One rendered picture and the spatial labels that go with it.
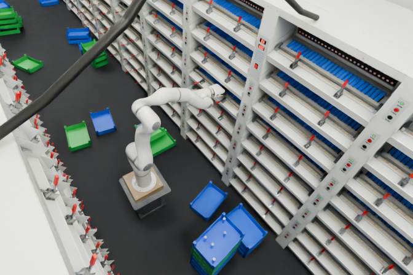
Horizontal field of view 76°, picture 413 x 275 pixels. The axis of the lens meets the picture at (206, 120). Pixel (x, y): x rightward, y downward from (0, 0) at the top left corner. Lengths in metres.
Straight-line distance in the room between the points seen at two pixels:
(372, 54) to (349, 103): 0.25
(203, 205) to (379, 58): 1.82
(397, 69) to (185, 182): 1.94
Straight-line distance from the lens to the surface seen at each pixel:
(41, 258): 0.59
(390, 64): 1.24
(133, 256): 2.36
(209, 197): 2.52
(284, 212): 2.25
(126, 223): 2.45
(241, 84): 1.86
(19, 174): 0.70
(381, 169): 1.47
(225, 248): 1.95
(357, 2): 1.72
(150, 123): 1.54
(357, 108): 1.36
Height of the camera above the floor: 2.25
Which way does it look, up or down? 47 degrees down
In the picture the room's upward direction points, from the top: 7 degrees clockwise
